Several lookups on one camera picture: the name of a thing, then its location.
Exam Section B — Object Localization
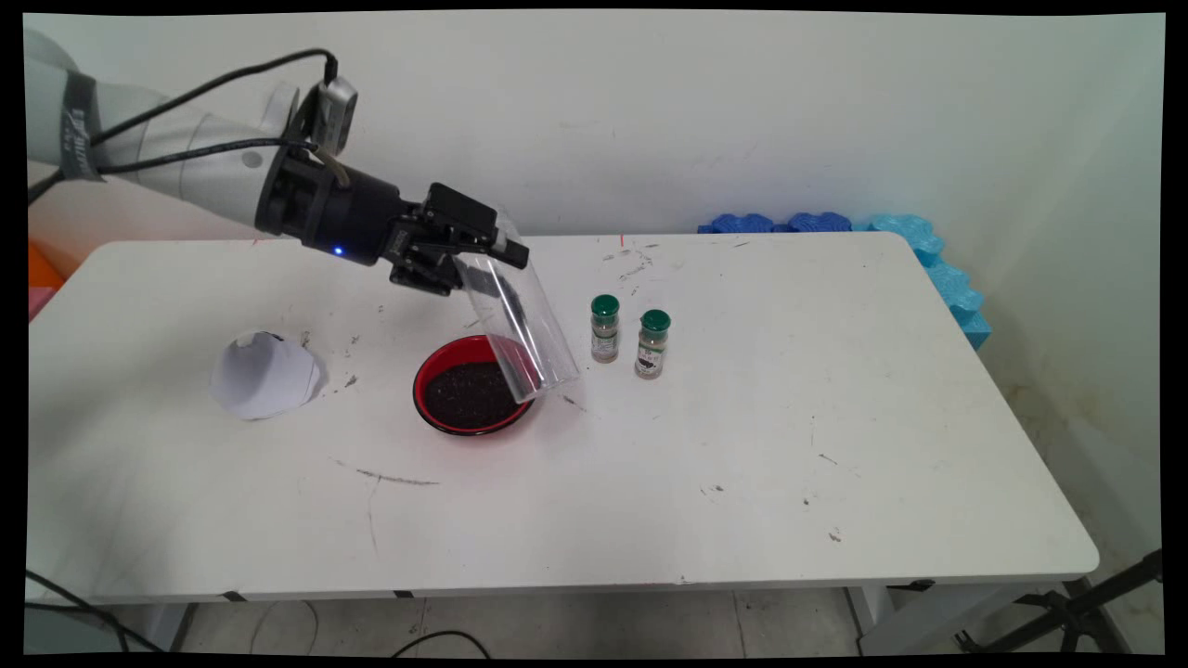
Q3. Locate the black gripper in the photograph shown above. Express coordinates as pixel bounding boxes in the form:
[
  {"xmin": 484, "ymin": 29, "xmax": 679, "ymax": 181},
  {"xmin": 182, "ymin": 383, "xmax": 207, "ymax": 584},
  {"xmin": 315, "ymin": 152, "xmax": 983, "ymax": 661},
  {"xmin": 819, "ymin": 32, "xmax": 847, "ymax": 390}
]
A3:
[{"xmin": 254, "ymin": 144, "xmax": 531, "ymax": 298}]

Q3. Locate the clear plastic jar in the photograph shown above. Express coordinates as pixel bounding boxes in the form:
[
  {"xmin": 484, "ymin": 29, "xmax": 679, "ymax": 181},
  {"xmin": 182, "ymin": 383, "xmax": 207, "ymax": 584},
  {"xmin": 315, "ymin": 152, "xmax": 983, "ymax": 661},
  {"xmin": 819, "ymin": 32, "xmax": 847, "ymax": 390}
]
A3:
[{"xmin": 453, "ymin": 209, "xmax": 581, "ymax": 405}]

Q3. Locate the red bowl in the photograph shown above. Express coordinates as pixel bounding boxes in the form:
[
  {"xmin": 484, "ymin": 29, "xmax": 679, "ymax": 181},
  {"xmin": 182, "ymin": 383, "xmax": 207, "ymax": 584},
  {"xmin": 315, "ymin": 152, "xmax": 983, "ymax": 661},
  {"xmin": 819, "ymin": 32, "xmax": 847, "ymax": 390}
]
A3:
[{"xmin": 412, "ymin": 335, "xmax": 542, "ymax": 438}]

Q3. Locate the black seeds heap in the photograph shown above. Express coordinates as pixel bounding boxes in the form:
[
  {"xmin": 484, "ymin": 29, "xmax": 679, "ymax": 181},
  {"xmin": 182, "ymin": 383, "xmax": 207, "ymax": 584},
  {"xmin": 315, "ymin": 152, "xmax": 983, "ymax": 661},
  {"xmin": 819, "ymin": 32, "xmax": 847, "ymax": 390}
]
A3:
[{"xmin": 424, "ymin": 361, "xmax": 523, "ymax": 430}]

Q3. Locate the green-capped spice bottle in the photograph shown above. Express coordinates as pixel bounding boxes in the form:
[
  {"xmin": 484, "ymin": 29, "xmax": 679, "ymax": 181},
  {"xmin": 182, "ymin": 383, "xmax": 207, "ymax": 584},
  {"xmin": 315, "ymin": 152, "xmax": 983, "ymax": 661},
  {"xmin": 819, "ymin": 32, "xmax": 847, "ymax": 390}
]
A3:
[
  {"xmin": 590, "ymin": 294, "xmax": 621, "ymax": 364},
  {"xmin": 635, "ymin": 309, "xmax": 672, "ymax": 380}
]

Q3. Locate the white paper funnel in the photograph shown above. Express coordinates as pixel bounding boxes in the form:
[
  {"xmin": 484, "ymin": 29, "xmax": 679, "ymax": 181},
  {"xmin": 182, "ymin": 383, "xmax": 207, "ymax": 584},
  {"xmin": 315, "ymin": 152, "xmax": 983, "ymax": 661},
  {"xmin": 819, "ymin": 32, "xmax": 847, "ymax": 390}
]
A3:
[{"xmin": 210, "ymin": 331, "xmax": 322, "ymax": 421}]

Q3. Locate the orange box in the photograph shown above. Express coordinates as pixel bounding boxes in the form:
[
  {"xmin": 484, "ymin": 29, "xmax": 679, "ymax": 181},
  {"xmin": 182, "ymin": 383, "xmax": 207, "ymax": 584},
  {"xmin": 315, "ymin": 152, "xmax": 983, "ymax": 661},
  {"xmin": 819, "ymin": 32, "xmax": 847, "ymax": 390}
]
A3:
[{"xmin": 28, "ymin": 239, "xmax": 68, "ymax": 290}]

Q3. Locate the light blue foam mat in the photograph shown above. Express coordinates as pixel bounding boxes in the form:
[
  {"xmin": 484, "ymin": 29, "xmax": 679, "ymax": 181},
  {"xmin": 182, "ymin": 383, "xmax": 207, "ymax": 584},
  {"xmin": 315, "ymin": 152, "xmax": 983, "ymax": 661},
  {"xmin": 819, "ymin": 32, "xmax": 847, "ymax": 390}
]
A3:
[{"xmin": 852, "ymin": 213, "xmax": 992, "ymax": 352}]

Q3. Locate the black tripod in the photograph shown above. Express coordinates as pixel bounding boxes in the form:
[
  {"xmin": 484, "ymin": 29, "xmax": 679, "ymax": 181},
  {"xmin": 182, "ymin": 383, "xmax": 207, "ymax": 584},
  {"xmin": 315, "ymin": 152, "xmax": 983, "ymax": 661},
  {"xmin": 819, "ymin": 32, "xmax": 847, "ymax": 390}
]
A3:
[{"xmin": 956, "ymin": 549, "xmax": 1163, "ymax": 654}]

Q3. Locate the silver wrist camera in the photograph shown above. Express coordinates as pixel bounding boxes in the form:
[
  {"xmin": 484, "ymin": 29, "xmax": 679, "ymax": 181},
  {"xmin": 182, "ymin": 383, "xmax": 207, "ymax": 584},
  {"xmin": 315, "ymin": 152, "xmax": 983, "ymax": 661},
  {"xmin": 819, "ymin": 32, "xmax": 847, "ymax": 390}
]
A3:
[{"xmin": 311, "ymin": 77, "xmax": 359, "ymax": 157}]

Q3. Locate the black cable with tan sleeve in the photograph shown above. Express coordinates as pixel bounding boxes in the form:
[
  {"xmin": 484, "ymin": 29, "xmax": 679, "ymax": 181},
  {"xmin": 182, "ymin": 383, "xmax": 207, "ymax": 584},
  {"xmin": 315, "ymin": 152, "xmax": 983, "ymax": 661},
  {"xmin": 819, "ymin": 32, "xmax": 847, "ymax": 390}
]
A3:
[{"xmin": 28, "ymin": 137, "xmax": 352, "ymax": 207}]

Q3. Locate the black strap with text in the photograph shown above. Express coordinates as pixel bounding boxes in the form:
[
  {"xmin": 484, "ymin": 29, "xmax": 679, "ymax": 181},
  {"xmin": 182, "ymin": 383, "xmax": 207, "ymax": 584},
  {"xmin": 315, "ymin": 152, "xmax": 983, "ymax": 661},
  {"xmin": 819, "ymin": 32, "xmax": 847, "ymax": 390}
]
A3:
[{"xmin": 60, "ymin": 72, "xmax": 105, "ymax": 184}]

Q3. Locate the black looped floor cable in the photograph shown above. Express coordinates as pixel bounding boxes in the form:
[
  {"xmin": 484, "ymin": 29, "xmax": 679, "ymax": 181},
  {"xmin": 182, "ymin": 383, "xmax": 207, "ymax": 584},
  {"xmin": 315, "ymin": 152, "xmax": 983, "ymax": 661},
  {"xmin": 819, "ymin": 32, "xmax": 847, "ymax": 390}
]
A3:
[{"xmin": 390, "ymin": 631, "xmax": 493, "ymax": 660}]

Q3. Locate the white table leg frame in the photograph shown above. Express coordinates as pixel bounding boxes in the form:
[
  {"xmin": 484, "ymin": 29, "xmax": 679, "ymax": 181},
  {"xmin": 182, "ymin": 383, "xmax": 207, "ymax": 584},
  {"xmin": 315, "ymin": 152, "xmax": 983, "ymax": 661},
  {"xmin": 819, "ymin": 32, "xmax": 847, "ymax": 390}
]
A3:
[{"xmin": 846, "ymin": 583, "xmax": 1022, "ymax": 656}]

